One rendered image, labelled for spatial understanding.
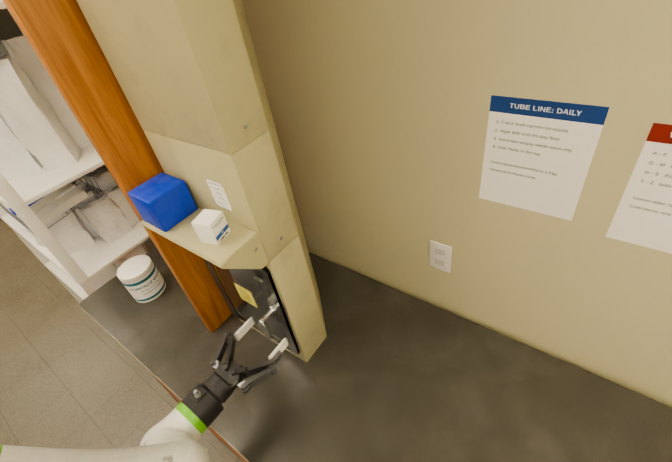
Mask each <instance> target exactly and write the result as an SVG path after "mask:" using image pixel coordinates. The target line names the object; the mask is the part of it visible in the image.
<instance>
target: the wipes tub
mask: <svg viewBox="0 0 672 462"><path fill-rule="evenodd" d="M117 277H118V278H119V280H120V281H121V282H122V284H123V285H124V286H125V287H126V289H127V290H128V291H129V293H130V294H131V295H132V296H133V298H134V299H135V300H136V301H137V302H139V303H147V302H150V301H153V300H155V299H156V298H158V297H159V296H160V295H161V294H162V293H163V292H164V290H165V288H166V282H165V280H164V279H163V277H162V276H161V274H160V272H159V271H158V269H157V268H156V266H155V265H154V263H153V262H152V260H151V259H150V257H149V256H147V255H138V256H135V257H132V258H130V259H128V260H127V261H125V262H124V263H123V264H122V265H121V266H120V267H119V268H118V270H117Z"/></svg>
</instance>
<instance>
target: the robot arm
mask: <svg viewBox="0 0 672 462"><path fill-rule="evenodd" d="M254 324H255V322H254V319H253V317H250V318H249V319H248V320H247V321H246V322H245V323H244V324H243V325H242V326H239V327H238V328H237V329H236V330H235V331H234V333H232V332H230V333H229V334H228V333H224V335H223V337H222V340H221V342H220V344H219V347H218V349H217V351H216V354H215V356H214V357H213V359H212V360H211V361H210V363H209V364H210V366H211V367H212V369H216V371H215V372H213V373H211V375H210V376H209V377H208V378H207V379H206V380H205V381H204V382H203V385H204V386H202V385H201V384H197V385H196V386H195V387H194V388H193V389H192V390H191V391H190V392H189V393H188V394H187V395H186V396H185V398H184V399H183V400H182V401H181V402H180V403H179V404H178V405H177V406H176V407H175V408H174V409H173V410H172V411H171V412H170V413H169V414H168V415H167V416H166V417H165V418H164V419H162V420H161V421H160V422H159V423H157V424H156V425H155V426H153V427H152V428H151V429H150V430H148V432H147V433H146V434H145V435H144V437H143V438H142V440H141V442H140V445H139V446H135V447H122V448H100V449H72V448H48V447H33V446H16V445H0V462H211V458H210V455H209V452H208V450H207V449H206V447H205V446H204V445H203V444H202V443H200V442H199V441H198V439H199V438H200V437H201V435H202V434H203V433H204V432H205V431H206V430H207V428H208V427H209V426H210V425H211V424H212V422H213V421H214V420H215V419H216V418H217V416H218V415H219V414H220V413H221V412H222V411H223V409H224V408H223V406H222V404H221V403H225V402H226V401H227V399H228V398H229V397H230V396H231V395H232V394H233V392H234V390H235V389H236V388H237V387H240V388H241V390H242V391H243V393H244V394H245V393H247V392H248V391H249V390H250V389H251V388H252V387H254V386H256V385H257V384H259V383H261V382H263V381H264V380H266V379H268V378H270V377H271V376H273V375H275V374H277V373H278V370H277V368H276V366H275V365H276V363H277V362H278V361H279V359H280V358H281V357H282V352H283V351H284V350H285V348H286V347H287V346H288V345H289V343H288V341H287V338H284V339H283V340H282V341H281V342H280V344H279V345H278V346H277V347H276V348H275V350H274V351H273V352H272V353H271V354H270V355H269V357H268V359H269V360H267V361H264V362H261V363H258V364H255V365H251V366H248V367H246V366H245V367H242V365H240V364H238V363H237V362H236V361H235V360H233V358H234V351H235V344H236V340H237V341H239V340H240V339H241V338H242V337H243V336H244V335H245V334H246V333H247V332H248V330H249V329H250V328H251V327H252V326H253V325H254ZM227 346H228V348H227ZM226 348H227V354H226V356H225V362H224V363H223V364H220V362H221V361H222V358H223V356H224V353H225V351H226ZM257 373H258V374H257ZM254 374H256V375H254ZM251 375H254V376H252V377H251V378H249V379H247V380H246V381H243V382H242V380H243V379H245V378H248V377H250V376H251Z"/></svg>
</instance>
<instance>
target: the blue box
mask: <svg viewBox="0 0 672 462"><path fill-rule="evenodd" d="M127 194H128V196H129V197H130V199H131V201H132V203H133V204H134V206H135V207H136V209H137V210H138V212H139V214H140V215H141V217H142V219H143V220H144V221H145V222H147V223H149V224H151V225H153V226H155V227H156V228H158V229H160V230H162V231H164V232H167V231H168V230H170V229H171V228H173V227H174V226H175V225H177V224H178V223H180V222H181V221H182V220H184V219H185V218H187V217H188V216H189V215H191V214H192V213H193V212H195V211H196V210H197V209H198V208H197V205H196V203H195V201H194V199H193V197H192V195H191V193H190V191H189V189H188V187H187V185H186V183H185V181H184V180H181V179H178V178H176V177H173V176H171V175H168V174H165V173H163V172H161V173H159V174H158V175H156V176H154V177H153V178H151V179H149V180H148V181H146V182H144V183H143V184H141V185H139V186H138V187H136V188H134V189H133V190H131V191H129V192H128V193H127Z"/></svg>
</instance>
